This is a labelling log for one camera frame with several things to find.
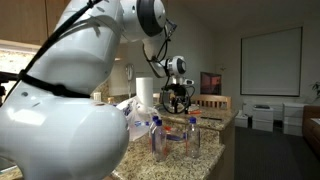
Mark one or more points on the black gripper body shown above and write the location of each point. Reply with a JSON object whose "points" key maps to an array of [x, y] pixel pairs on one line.
{"points": [[178, 91]]}

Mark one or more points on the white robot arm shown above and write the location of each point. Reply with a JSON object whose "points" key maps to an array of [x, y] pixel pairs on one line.
{"points": [[60, 140]]}

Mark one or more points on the white plastic bag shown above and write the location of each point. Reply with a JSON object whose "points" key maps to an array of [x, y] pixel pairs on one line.
{"points": [[133, 115]]}

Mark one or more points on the white paper sheet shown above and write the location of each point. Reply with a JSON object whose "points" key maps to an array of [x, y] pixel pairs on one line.
{"points": [[195, 107]]}

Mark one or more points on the orange marker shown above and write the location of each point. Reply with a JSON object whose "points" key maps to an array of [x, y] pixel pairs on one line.
{"points": [[194, 112]]}

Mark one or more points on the wooden chair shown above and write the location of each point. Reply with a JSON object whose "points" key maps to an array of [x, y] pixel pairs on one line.
{"points": [[208, 100]]}

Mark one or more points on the thin black flat object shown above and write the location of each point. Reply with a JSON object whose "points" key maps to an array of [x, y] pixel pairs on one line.
{"points": [[211, 118]]}

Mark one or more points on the dark reddish framed picture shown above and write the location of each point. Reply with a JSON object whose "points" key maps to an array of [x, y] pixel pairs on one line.
{"points": [[210, 83]]}

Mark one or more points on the white paper towel roll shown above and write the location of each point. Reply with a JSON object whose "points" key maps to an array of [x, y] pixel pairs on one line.
{"points": [[144, 91]]}

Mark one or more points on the small amber bottle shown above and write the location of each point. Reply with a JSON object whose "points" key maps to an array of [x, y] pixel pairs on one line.
{"points": [[110, 100]]}

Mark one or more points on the white printer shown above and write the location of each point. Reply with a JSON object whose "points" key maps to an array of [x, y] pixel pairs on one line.
{"points": [[262, 120]]}

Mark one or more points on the white projector screen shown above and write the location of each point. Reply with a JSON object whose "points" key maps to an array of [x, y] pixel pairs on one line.
{"points": [[271, 61]]}

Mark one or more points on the white drawer unit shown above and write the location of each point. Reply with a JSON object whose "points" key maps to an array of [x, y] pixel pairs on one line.
{"points": [[293, 118]]}

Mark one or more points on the green house plant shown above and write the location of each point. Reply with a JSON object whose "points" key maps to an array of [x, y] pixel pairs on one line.
{"points": [[316, 87]]}

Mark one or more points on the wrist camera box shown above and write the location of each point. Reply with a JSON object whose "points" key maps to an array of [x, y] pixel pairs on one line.
{"points": [[187, 81]]}

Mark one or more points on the white wall phone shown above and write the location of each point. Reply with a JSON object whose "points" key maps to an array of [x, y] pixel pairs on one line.
{"points": [[129, 71]]}

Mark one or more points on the white wall outlet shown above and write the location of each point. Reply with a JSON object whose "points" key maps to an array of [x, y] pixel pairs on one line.
{"points": [[97, 97]]}

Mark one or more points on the wooden wall cabinets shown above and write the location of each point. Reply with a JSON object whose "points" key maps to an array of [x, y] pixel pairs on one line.
{"points": [[23, 20]]}

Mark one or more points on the black camera on stand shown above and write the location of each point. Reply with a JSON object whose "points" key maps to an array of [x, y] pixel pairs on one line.
{"points": [[6, 76]]}

